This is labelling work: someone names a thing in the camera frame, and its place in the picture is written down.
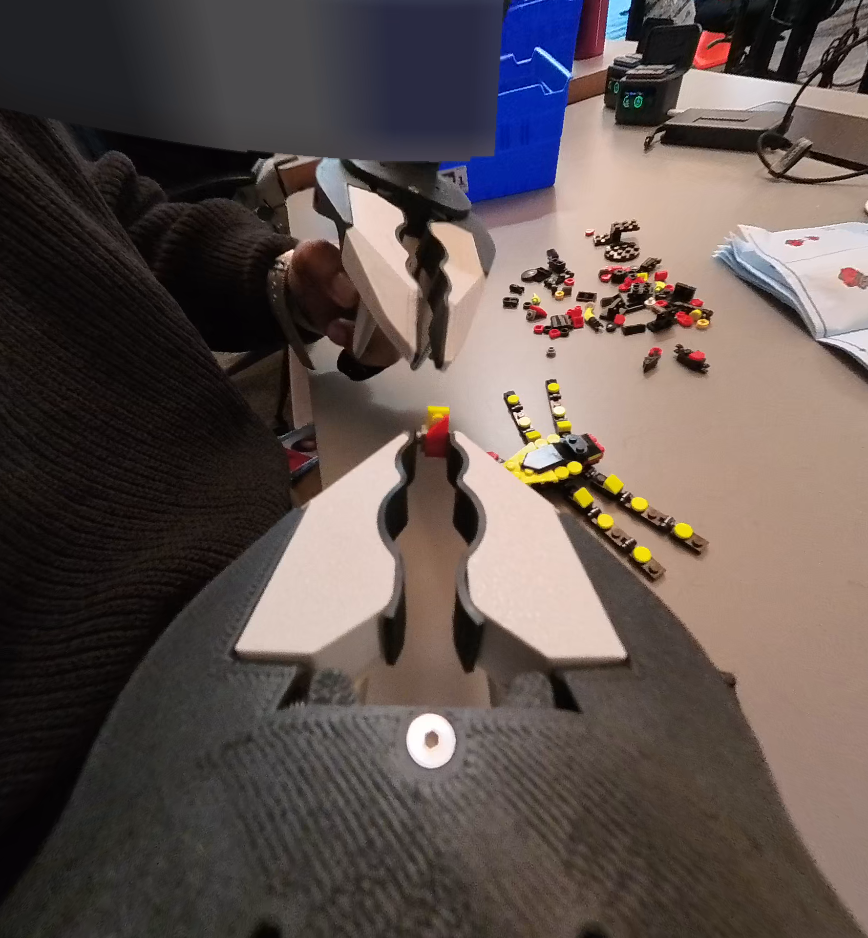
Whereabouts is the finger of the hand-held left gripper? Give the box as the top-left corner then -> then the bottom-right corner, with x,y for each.
340,188 -> 425,367
428,218 -> 489,369

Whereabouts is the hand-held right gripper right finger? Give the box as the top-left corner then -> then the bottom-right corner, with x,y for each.
445,431 -> 629,684

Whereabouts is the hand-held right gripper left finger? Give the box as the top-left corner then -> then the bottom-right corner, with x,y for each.
233,431 -> 414,680

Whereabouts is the black yellow lego model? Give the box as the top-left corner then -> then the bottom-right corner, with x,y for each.
488,379 -> 709,581

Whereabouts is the small yellow red lego assembly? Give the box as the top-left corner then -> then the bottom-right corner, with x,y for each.
419,405 -> 452,460

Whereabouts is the pile of lego pieces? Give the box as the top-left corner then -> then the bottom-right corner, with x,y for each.
502,220 -> 715,341

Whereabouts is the person's left forearm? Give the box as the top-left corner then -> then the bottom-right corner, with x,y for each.
97,150 -> 288,353

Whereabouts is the lego instruction booklet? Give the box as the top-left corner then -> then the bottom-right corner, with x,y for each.
712,221 -> 868,407

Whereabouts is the person's left hand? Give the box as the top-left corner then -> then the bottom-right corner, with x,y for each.
287,239 -> 365,345

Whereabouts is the blue plastic storage bin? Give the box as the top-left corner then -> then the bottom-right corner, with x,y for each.
441,0 -> 585,204

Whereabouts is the black battery charging case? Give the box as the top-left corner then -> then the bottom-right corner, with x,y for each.
604,53 -> 643,109
614,18 -> 702,127

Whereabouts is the dark red water bottle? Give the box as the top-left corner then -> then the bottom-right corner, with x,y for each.
573,0 -> 612,61

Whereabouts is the person's black sweater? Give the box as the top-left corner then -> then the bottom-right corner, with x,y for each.
0,103 -> 296,938

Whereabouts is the black flat box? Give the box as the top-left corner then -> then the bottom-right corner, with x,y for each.
657,106 -> 797,152

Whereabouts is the grey wrist strap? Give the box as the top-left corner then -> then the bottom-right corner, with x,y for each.
267,249 -> 318,371

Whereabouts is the black cable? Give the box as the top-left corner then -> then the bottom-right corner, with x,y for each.
756,0 -> 868,184

